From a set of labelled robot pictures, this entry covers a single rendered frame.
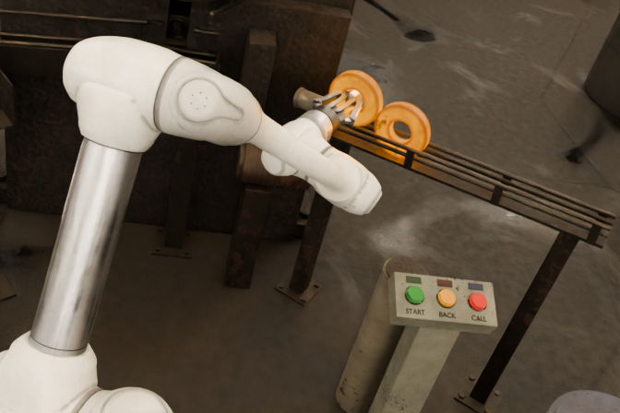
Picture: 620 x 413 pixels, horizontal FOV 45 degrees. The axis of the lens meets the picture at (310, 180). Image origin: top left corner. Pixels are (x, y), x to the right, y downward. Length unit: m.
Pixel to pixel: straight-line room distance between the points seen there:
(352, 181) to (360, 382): 0.66
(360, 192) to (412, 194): 1.37
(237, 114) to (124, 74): 0.19
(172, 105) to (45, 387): 0.53
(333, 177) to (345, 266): 1.06
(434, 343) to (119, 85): 0.95
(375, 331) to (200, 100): 0.98
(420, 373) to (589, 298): 1.22
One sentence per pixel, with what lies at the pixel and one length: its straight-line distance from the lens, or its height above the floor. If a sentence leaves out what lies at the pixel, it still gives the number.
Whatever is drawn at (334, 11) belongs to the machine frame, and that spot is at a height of 0.87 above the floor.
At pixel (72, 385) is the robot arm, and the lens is 1.39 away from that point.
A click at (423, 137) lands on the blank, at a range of 1.96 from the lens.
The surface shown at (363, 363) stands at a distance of 2.04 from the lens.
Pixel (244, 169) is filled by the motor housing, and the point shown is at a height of 0.48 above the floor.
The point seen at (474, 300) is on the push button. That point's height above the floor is 0.61.
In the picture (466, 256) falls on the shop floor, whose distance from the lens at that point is 2.85.
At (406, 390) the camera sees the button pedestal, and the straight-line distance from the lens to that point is 1.91.
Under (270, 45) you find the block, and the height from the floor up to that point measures 0.80.
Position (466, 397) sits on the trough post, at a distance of 2.37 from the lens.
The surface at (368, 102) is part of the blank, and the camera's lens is 1.99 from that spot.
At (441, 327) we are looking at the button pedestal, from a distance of 1.74.
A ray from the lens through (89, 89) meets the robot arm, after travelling 1.26.
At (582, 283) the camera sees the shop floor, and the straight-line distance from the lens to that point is 3.00.
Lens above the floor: 1.73
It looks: 36 degrees down
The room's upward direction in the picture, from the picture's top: 15 degrees clockwise
